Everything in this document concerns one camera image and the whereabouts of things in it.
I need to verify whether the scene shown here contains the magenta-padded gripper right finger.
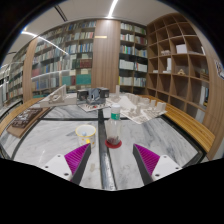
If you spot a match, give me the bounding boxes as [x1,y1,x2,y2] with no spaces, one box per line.
[132,143,183,186]

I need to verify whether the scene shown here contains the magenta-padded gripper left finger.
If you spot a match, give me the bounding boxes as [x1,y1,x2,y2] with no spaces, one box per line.
[41,143,93,186]

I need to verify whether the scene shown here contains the clear plastic bottle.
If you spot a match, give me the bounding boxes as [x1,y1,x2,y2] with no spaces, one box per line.
[105,103,123,147]

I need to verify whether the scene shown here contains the flat round red coaster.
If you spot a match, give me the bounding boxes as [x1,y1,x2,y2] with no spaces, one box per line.
[104,138,123,150]

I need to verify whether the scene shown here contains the curved wooden slatted bench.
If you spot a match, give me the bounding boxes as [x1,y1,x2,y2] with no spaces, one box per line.
[146,94,217,155]

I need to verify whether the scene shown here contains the dark grey building model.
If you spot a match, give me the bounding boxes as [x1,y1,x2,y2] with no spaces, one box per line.
[76,86,111,113]

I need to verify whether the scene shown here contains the white building model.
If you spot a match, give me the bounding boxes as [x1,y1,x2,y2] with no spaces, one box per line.
[38,83,80,109]

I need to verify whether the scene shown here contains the brown architectural model board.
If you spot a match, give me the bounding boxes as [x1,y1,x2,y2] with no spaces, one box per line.
[5,106,45,140]

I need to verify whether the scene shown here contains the long wooden slatted bench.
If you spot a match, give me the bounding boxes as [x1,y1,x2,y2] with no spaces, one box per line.
[0,97,43,136]

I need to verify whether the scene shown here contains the wooden cubby shelf unit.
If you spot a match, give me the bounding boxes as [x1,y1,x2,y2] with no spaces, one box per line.
[145,12,224,128]

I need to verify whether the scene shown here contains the ceiling light strips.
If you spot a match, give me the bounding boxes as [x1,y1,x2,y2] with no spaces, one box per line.
[21,0,120,57]

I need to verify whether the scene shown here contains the white mug, yellow handle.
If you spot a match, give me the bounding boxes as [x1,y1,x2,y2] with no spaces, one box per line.
[74,124,98,149]

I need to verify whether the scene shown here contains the tall bookshelf wall with books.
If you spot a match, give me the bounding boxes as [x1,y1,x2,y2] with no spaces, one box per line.
[0,19,149,105]

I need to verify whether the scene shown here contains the white wall poster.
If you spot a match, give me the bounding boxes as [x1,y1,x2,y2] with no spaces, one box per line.
[214,59,224,82]

